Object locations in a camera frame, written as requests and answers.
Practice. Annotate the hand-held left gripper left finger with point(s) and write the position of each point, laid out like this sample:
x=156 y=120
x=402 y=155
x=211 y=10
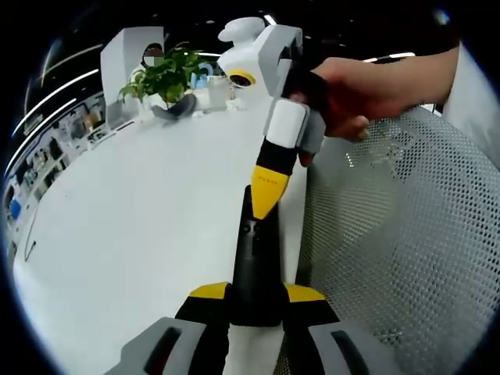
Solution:
x=172 y=343

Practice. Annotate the light blue chair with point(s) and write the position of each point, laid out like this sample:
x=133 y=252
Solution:
x=203 y=76

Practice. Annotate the crumpled white tissue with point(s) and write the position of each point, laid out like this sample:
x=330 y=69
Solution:
x=234 y=105

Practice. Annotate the black remote control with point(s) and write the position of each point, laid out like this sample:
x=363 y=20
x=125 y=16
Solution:
x=258 y=265

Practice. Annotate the grey mesh office chair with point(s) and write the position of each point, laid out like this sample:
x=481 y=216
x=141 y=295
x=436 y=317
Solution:
x=410 y=254

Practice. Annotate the person's right hand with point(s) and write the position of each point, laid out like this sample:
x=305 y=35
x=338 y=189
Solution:
x=363 y=93

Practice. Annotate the green potted plant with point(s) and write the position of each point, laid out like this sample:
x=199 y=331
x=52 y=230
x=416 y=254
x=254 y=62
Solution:
x=168 y=78

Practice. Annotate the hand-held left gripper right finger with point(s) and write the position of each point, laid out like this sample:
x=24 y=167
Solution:
x=324 y=343

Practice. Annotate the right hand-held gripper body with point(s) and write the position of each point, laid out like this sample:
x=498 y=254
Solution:
x=265 y=51

